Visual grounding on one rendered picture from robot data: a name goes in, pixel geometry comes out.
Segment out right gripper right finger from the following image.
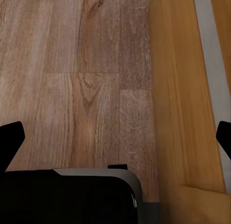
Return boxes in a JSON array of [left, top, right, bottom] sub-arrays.
[[216, 121, 231, 159]]

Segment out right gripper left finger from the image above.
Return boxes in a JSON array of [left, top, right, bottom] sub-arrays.
[[0, 121, 25, 179]]

